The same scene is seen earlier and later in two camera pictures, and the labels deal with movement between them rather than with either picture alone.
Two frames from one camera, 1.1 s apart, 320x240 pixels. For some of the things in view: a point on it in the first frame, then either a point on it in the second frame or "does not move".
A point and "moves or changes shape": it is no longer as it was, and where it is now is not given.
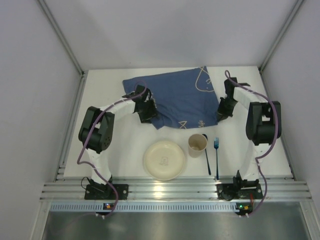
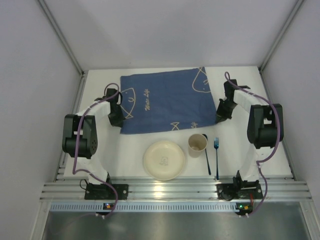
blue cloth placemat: [184, 98] moves or changes shape
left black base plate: [106, 192] does not move
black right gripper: [223, 110] does not move
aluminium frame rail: [175, 189] does not move
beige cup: [197, 143] does not move
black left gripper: [147, 114] -> [116, 118]
